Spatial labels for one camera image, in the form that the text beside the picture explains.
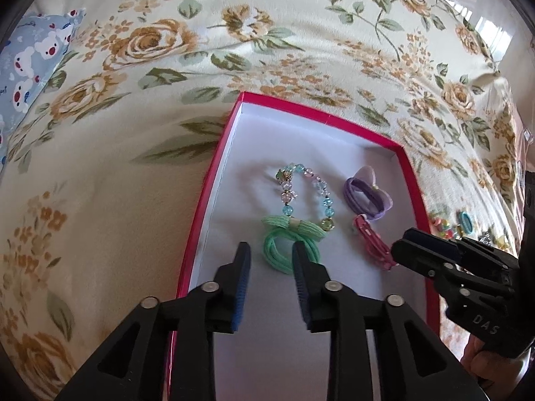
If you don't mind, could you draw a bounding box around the red shallow cardboard box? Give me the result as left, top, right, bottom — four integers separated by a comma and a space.
165, 91, 444, 401

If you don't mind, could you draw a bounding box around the cream floral bed sheet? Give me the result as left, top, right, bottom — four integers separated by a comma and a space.
0, 0, 531, 401

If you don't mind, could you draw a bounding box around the purple bow hair tie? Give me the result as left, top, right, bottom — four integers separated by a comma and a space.
343, 166, 396, 221

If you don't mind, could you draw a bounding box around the small blue hair ring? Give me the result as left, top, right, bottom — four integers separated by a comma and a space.
456, 212, 475, 235

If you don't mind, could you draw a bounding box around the blue bear print pillow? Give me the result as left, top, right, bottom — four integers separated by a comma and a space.
0, 7, 86, 165

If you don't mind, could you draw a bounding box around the green bow hair tie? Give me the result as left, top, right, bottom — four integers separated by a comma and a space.
261, 214, 326, 275

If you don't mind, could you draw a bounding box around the pink hair clip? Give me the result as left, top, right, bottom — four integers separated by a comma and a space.
352, 214, 398, 271

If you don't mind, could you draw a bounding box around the clear blue crystal bead bracelet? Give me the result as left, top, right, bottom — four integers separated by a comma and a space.
276, 163, 338, 232

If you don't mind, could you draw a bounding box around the person's right hand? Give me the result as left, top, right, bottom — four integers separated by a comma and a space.
460, 334, 535, 401

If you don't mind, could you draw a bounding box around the colourful chunky bead bracelet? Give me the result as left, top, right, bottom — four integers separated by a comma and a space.
430, 213, 456, 241

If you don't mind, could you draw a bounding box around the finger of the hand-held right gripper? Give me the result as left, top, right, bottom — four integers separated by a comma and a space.
391, 239, 516, 301
402, 227, 519, 274

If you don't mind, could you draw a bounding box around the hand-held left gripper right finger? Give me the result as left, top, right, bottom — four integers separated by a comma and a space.
291, 242, 481, 401

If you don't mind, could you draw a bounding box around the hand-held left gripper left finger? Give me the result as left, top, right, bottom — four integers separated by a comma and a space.
54, 241, 252, 401

